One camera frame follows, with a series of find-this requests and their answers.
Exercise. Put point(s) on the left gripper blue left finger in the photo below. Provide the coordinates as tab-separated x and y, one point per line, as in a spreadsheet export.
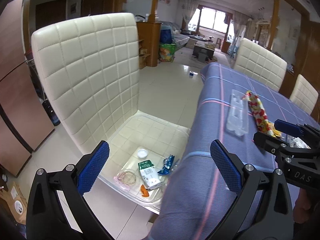
90	166

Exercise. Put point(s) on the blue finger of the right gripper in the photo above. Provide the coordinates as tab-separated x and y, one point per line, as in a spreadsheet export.
288	128
268	143

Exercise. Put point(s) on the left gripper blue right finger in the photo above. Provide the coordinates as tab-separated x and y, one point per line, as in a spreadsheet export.
228	170

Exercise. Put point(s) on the red yellow patterned wrapper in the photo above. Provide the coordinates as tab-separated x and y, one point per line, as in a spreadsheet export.
259	114

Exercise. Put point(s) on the clear plastic blister tray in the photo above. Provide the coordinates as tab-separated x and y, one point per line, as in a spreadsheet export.
237	119

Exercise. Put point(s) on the person's right hand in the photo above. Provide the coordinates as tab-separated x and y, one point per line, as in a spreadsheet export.
302	207

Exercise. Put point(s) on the cream quilted chair right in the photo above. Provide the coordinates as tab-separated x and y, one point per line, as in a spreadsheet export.
304	95

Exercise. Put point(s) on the cream quilted chair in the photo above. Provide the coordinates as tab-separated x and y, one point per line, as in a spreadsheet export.
304	95
260	64
89	69

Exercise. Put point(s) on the blue plaid tablecloth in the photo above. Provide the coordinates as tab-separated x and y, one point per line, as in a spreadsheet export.
251	186

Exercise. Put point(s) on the white round lid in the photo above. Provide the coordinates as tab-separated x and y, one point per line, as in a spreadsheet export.
142	153

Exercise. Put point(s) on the orange peel scrap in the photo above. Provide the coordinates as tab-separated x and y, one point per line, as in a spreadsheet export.
144	191

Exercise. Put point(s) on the green white carton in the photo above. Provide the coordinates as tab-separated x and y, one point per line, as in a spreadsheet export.
149	175

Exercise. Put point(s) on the blue snack wrapper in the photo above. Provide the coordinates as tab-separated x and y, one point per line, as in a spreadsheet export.
169	164

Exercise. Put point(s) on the cream quilted chair far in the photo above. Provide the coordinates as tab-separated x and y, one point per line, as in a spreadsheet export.
260	64

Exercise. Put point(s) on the wooden sideboard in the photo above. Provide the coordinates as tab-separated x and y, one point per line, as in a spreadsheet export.
309	69

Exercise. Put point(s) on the copper refrigerator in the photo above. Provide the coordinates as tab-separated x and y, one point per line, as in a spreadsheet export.
24	122

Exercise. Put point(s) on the cream quilted chair left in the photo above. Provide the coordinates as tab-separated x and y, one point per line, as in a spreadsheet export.
89	69

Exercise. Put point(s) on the dark coffee table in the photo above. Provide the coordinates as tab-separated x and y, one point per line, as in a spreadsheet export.
203	52

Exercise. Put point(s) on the colourful woven bag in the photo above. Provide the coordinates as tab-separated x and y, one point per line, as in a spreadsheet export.
167	52

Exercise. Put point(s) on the wooden pillar right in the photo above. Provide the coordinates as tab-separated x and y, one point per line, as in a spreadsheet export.
274	23

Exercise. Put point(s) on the grey sofa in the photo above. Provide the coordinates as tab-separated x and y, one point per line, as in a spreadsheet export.
177	37

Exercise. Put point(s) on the wooden partition cabinet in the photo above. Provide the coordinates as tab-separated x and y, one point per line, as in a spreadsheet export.
149	33

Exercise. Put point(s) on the window with curtains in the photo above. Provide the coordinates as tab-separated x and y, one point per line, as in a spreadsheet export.
195	16

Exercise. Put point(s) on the pink ring wrapper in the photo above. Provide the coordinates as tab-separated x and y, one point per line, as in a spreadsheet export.
125	179

